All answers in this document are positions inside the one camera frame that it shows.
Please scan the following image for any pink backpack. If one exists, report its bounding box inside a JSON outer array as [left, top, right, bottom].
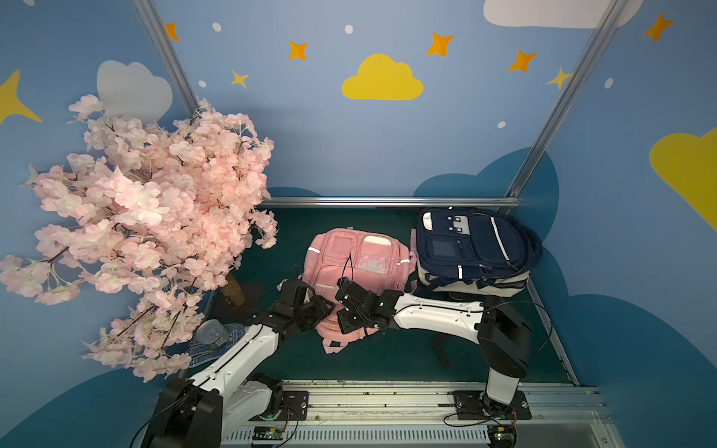
[[302, 228, 416, 354]]

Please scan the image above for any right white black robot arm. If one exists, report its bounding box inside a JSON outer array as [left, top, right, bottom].
[[335, 277, 532, 407]]

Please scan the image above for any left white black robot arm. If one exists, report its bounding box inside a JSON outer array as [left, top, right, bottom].
[[140, 279, 335, 447]]

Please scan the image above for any navy blue backpack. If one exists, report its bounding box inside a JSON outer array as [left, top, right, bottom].
[[412, 207, 543, 298]]

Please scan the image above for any blue patterned cloth item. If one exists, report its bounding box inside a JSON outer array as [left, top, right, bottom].
[[188, 323, 246, 369]]

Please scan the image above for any left green circuit board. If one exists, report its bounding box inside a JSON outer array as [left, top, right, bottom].
[[251, 427, 286, 445]]

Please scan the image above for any green circuit board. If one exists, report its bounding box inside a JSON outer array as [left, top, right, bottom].
[[487, 426, 517, 448], [251, 427, 286, 445]]

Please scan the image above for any rear horizontal aluminium bar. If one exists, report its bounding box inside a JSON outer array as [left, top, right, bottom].
[[263, 196, 520, 208]]

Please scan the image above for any pink cherry blossom tree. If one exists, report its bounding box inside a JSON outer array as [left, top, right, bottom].
[[1, 95, 278, 381]]

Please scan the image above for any right green circuit board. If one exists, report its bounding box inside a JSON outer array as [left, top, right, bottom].
[[487, 426, 517, 448]]

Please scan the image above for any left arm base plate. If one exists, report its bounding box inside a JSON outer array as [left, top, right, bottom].
[[250, 390, 310, 422]]

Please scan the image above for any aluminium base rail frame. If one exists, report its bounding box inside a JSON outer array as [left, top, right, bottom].
[[223, 380, 623, 447]]

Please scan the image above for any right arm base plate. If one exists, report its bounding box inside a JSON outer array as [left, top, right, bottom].
[[452, 390, 532, 421]]

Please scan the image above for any right side floor rail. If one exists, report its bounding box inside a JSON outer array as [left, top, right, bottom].
[[527, 277, 581, 386]]

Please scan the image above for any left aluminium frame post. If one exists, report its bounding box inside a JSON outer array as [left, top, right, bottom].
[[133, 0, 199, 116]]

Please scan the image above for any aluminium frame post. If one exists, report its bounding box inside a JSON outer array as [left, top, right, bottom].
[[133, 0, 199, 116], [503, 0, 629, 207]]

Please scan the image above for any right aluminium frame post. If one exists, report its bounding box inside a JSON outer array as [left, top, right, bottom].
[[503, 0, 629, 207]]

